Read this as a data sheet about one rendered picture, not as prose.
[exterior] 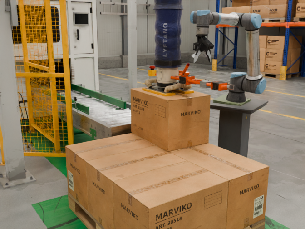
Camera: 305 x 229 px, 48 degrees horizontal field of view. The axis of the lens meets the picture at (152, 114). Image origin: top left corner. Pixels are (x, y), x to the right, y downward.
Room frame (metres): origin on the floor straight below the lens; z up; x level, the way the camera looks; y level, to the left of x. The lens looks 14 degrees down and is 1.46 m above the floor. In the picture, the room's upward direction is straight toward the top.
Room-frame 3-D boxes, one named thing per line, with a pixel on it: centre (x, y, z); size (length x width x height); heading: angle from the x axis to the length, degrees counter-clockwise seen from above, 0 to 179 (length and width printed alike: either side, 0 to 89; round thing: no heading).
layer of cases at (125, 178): (2.40, -0.05, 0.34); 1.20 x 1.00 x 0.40; 35
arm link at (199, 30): (2.51, -0.35, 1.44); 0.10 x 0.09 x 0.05; 124
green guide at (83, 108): (4.23, 1.17, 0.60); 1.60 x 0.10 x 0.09; 35
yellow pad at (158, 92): (2.78, -0.05, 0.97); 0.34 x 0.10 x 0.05; 34
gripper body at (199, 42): (2.52, -0.35, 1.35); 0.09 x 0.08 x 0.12; 34
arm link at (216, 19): (2.60, -0.43, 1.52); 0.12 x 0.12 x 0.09; 46
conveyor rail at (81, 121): (3.90, 1.02, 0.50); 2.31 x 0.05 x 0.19; 35
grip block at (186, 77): (2.62, -0.26, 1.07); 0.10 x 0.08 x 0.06; 124
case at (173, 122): (2.83, -0.13, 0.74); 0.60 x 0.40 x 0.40; 31
